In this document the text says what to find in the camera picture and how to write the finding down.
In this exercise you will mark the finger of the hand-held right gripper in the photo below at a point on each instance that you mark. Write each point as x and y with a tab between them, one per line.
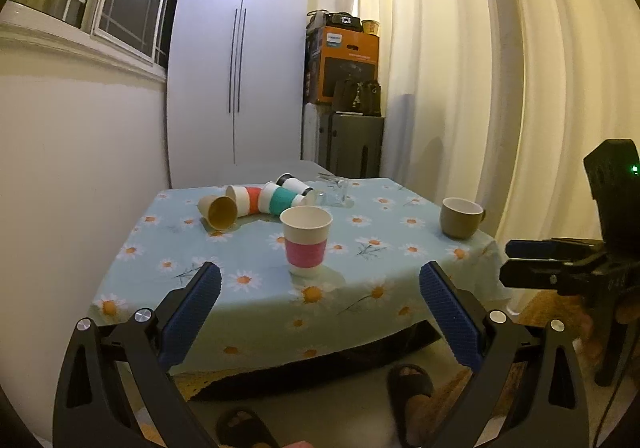
542	248
535	274

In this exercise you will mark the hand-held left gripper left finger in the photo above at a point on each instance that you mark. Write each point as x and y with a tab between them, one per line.
192	313

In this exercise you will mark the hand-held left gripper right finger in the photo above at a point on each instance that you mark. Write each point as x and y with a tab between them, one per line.
450	318

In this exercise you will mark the brown paper cup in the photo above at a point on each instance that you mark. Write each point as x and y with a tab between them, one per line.
220	213

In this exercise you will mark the red sleeve paper cup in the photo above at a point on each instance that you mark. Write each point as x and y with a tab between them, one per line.
246	200

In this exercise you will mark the pink sleeve paper cup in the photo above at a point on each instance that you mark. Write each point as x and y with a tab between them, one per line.
305	240

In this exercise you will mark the teal sleeve paper cup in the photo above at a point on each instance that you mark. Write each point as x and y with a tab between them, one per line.
282	200

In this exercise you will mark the black sleeve paper cup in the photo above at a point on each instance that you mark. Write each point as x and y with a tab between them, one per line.
295	184

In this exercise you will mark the clear glass cup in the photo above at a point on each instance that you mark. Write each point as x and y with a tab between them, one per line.
332	194

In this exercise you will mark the olive ceramic mug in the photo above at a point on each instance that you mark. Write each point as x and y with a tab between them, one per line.
460	219

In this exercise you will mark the person's right foot black slipper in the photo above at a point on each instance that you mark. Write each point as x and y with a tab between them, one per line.
412	398

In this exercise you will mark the person's foot black slipper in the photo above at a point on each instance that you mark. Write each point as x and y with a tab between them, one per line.
245	428
412	398

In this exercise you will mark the light blue daisy tablecloth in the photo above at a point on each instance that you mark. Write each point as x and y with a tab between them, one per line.
380	248

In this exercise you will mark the person's left foot black slipper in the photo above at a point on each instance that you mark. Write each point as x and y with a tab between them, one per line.
245	428

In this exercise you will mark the cream curtain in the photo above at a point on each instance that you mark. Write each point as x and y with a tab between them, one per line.
475	77

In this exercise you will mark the grey suitcase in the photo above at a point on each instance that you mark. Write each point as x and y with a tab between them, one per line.
355	145

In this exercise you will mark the white storage box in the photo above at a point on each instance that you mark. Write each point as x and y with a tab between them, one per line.
312	135

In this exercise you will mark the brown handbag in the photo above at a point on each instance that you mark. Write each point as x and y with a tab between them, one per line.
357	97

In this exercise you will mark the white wardrobe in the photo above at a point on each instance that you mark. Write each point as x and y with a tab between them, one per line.
240	77

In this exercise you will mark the orange cardboard box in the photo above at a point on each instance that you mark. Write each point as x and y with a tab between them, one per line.
350	62

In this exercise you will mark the small woven basket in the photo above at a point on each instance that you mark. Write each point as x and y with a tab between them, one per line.
370	27

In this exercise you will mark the black bag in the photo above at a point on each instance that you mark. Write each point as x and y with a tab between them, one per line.
343	22

